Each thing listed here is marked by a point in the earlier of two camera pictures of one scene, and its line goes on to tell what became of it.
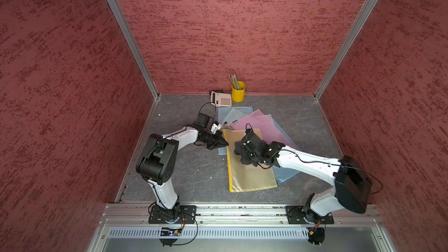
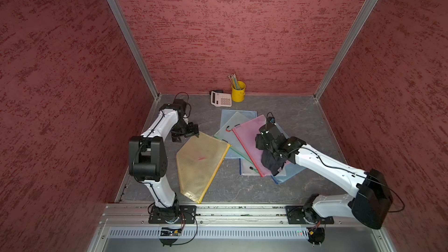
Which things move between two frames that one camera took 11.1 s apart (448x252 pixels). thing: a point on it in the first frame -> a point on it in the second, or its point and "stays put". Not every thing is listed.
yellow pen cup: x=238 y=95 stays put
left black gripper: x=217 y=143 -> x=192 y=131
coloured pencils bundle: x=234 y=81 stays put
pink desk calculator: x=219 y=98 stays put
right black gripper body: x=249 y=156 -> x=262 y=143
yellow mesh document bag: x=243 y=177 -> x=199 y=161
